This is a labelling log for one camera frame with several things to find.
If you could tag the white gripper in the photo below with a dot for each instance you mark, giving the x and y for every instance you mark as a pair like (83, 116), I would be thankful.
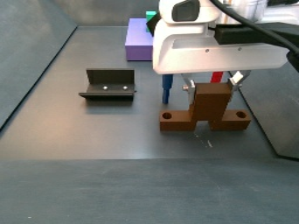
(186, 49)

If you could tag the brown T-shaped block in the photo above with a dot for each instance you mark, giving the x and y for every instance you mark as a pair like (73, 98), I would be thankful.
(209, 108)

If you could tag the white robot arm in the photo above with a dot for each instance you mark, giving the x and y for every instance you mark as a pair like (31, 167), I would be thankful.
(225, 35)

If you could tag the purple square board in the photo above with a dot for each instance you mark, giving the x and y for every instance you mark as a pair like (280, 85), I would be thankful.
(140, 42)

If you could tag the red stepped peg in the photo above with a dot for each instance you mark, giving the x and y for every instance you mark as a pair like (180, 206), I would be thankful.
(217, 77)

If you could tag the blue stepped peg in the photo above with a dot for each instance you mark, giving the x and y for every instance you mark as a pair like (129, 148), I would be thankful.
(168, 87)

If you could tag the green U-shaped block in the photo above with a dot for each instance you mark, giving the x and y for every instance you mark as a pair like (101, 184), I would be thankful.
(150, 14)

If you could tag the black angle bracket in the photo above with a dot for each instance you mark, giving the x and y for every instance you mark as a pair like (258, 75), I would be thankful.
(110, 84)

